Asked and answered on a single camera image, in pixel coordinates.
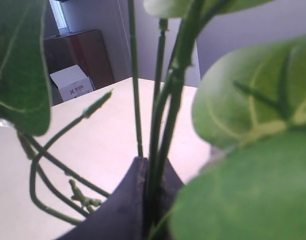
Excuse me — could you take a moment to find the brown wooden cabinet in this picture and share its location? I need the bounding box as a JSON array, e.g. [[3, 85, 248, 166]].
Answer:
[[42, 29, 115, 106]]

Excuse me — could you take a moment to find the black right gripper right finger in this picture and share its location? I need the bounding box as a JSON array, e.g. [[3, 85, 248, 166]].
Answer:
[[155, 159, 184, 240]]

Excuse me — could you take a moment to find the white cardboard box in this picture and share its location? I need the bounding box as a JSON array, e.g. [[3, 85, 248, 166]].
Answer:
[[50, 65, 94, 102]]

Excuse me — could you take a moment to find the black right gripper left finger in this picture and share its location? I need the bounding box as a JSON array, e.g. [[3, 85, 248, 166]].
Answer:
[[54, 156, 149, 240]]

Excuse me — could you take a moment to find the red artificial flower with leaves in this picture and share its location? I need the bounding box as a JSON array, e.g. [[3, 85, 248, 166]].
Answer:
[[0, 0, 306, 240]]

